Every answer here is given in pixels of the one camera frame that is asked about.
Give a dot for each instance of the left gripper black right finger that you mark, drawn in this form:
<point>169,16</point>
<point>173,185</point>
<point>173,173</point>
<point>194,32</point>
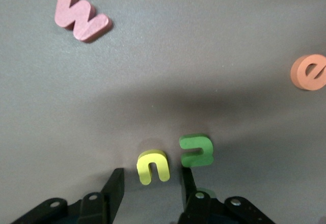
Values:
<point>189,188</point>

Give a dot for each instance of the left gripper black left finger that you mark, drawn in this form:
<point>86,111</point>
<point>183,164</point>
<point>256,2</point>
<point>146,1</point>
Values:
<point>114,183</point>

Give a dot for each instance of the green letter c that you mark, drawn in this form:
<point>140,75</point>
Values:
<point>196,161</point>

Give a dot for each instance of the yellow foam letter u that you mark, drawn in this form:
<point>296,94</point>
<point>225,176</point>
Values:
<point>152,156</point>

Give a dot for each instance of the orange foam letter e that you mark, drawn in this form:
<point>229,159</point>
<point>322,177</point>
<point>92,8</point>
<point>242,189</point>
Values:
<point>299,76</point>

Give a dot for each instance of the pink foam letter w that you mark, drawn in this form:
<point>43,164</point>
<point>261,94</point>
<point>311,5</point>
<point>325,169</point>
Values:
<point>63,10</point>

